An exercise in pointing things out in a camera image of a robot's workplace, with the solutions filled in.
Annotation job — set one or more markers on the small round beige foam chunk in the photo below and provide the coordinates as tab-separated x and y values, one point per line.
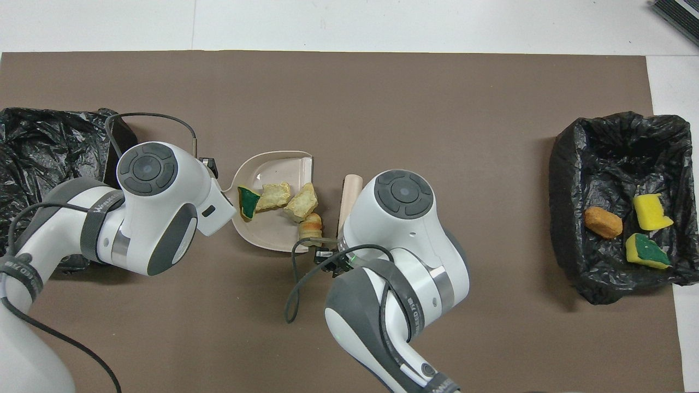
312	224

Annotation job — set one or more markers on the brown paper table mat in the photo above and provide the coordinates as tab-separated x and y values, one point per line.
491	327

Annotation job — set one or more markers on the orange-brown sponge lump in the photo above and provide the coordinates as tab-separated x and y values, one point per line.
603	222

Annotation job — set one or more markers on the beige plastic dustpan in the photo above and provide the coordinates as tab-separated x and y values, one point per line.
273	234

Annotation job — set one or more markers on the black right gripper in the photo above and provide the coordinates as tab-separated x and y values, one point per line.
341	262

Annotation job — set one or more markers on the notched yellow sponge piece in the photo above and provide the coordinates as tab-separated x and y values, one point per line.
650	212

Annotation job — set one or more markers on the small green-topped yellow sponge wedge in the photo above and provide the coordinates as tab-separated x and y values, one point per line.
249	203

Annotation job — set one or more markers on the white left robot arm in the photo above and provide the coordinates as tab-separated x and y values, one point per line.
153	218

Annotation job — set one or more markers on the tall beige foam chunk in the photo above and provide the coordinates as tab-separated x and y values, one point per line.
301	203

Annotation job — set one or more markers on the bin with black bag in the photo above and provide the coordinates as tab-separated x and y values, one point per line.
33	147
579	245

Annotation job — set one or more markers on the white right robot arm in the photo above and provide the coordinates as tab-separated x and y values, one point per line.
404	245

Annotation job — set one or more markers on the dark grey ribbed panel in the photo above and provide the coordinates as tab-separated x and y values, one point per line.
682	13

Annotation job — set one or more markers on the wide beige foam chunk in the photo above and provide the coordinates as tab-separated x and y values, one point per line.
273	197

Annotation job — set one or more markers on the beige hand brush black bristles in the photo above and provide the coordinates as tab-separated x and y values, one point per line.
349	191

